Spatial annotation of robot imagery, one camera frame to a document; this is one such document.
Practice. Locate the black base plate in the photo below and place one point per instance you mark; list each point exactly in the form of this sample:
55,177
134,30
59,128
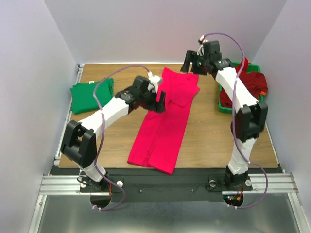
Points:
185,184

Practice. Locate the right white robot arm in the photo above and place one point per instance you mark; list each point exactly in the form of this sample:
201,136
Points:
248,114

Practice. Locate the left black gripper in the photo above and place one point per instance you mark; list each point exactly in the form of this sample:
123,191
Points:
159,107

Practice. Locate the dark red t shirt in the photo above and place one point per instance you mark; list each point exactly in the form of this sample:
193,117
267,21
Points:
255,80

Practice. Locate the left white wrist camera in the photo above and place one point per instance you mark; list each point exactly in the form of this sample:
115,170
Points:
154,82

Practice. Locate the green plastic bin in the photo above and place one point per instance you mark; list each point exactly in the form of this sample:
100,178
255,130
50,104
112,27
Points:
224,108

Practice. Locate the pink t shirt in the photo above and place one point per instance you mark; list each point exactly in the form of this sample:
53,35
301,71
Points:
159,139

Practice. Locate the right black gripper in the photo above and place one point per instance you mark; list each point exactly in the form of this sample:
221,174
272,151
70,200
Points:
194,64

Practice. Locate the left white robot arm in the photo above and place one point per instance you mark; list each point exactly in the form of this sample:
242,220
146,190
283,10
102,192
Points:
80,138

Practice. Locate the folded green t shirt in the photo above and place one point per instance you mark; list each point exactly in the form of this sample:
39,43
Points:
83,99

